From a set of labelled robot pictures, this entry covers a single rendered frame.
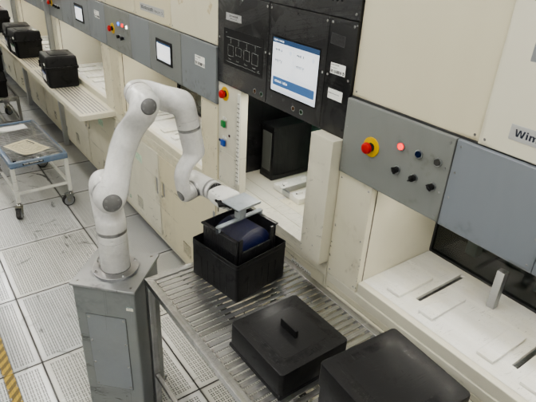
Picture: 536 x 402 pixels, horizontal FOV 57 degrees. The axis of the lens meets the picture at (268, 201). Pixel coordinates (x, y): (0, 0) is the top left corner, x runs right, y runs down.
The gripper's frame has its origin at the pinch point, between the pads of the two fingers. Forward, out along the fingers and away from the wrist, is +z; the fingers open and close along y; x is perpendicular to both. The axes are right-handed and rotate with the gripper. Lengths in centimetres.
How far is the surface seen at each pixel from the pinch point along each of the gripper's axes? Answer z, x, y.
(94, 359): -36, -75, 51
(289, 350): 51, -23, 24
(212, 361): 30, -33, 39
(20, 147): -263, -63, -11
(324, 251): 28.2, -16.1, -20.3
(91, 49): -332, -11, -113
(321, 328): 51, -23, 9
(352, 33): 26, 68, -22
